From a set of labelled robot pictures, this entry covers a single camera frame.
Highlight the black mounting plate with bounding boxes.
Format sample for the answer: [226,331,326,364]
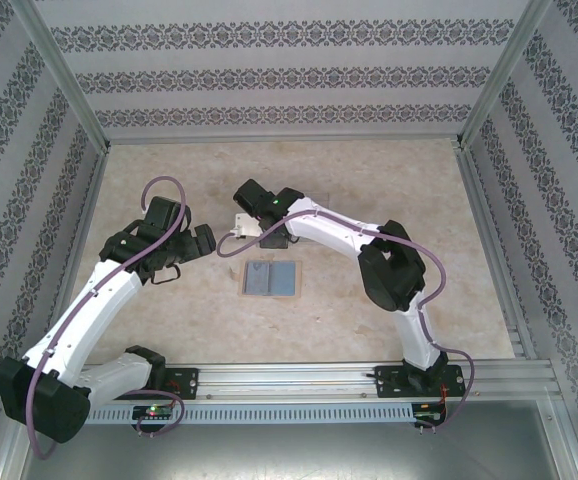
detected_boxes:
[108,367,201,401]
[374,364,468,399]

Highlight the grey metal panel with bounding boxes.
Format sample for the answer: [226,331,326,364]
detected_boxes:
[18,422,575,480]

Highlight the right small circuit board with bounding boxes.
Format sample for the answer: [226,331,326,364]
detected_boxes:
[415,403,446,424]

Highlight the aluminium frame post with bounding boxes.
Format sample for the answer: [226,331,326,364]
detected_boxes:
[11,0,111,151]
[454,0,553,149]

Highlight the left gripper black wire loop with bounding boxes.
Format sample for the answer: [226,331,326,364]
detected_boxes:
[149,263,183,286]

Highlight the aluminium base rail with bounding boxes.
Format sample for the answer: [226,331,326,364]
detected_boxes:
[16,362,563,401]

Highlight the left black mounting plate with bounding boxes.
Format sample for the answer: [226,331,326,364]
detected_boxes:
[108,367,201,401]

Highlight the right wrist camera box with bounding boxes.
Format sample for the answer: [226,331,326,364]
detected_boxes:
[232,213,266,240]

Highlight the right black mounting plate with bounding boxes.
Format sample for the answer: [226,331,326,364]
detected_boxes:
[374,364,468,399]

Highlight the beige leather card holder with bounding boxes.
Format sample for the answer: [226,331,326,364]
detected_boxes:
[228,258,304,301]

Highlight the slotted grey cable duct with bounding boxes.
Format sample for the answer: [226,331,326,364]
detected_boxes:
[86,403,415,425]

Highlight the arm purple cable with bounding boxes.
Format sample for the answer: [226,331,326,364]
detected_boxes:
[217,209,478,431]
[31,175,193,460]

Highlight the aluminium side rail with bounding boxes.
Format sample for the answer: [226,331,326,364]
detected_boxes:
[38,149,110,366]
[456,147,538,359]

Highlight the small circuit board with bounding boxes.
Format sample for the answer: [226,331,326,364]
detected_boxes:
[132,404,175,422]
[415,403,446,424]

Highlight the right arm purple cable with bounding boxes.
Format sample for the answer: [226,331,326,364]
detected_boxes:
[217,209,478,431]

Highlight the left small circuit board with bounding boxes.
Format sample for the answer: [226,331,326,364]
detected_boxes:
[132,404,175,422]

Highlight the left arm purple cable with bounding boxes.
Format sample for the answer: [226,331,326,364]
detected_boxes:
[31,175,193,460]

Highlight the black credit card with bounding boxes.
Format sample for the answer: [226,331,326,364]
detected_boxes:
[260,230,290,250]

